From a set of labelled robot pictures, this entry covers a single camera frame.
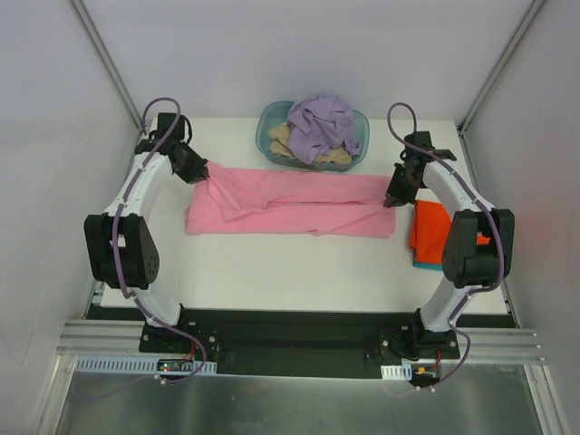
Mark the pink t shirt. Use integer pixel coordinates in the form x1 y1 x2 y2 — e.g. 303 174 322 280
185 162 396 239

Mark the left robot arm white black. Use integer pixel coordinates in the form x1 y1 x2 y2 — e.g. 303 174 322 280
83 112 208 353

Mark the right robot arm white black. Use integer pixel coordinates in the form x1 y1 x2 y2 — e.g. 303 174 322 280
384 131 515 358

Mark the orange folded t shirt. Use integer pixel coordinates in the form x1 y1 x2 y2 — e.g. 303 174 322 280
409 199 493 266

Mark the beige t shirt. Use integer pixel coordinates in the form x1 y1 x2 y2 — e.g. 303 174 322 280
268 122 353 164

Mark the teal folded t shirt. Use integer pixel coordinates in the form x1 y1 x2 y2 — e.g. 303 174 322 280
412 261 442 271

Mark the teal plastic basket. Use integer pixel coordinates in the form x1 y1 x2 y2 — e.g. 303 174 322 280
255 101 370 172

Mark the purple t shirt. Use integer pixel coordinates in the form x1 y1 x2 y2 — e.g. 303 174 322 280
286 95 363 164

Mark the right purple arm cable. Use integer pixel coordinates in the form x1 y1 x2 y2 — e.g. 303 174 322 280
387 101 507 395

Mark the right white cable duct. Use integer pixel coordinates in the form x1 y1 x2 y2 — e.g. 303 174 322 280
381 363 412 382

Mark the white cable duct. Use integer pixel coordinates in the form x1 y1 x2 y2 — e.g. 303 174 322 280
76 356 218 376
381 363 412 382

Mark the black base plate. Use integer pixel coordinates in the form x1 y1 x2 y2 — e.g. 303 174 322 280
139 309 459 379

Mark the left aluminium frame post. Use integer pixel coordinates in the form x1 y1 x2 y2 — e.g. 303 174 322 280
66 0 141 131

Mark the aluminium frame post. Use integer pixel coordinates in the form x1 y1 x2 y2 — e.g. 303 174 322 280
458 0 547 139
66 0 141 131

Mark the left white cable duct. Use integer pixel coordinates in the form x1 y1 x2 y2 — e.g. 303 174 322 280
76 356 218 376

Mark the right aluminium frame post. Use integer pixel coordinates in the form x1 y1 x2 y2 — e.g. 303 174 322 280
458 0 547 139

